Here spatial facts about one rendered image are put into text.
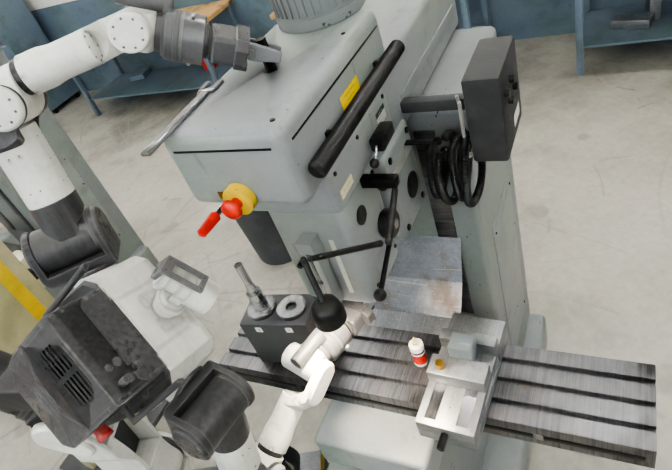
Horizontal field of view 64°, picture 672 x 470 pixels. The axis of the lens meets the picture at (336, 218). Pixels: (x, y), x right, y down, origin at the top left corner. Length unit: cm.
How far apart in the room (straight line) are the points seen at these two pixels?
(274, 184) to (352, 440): 92
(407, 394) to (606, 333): 147
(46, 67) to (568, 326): 244
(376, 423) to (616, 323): 155
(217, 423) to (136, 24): 72
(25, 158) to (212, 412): 57
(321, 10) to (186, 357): 73
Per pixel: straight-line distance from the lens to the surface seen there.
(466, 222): 165
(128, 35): 101
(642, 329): 288
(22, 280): 276
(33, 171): 112
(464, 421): 143
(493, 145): 125
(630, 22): 484
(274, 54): 104
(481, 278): 182
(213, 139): 93
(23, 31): 839
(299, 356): 129
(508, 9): 546
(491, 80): 117
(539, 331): 260
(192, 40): 101
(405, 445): 159
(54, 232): 116
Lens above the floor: 226
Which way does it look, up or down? 37 degrees down
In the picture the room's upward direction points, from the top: 21 degrees counter-clockwise
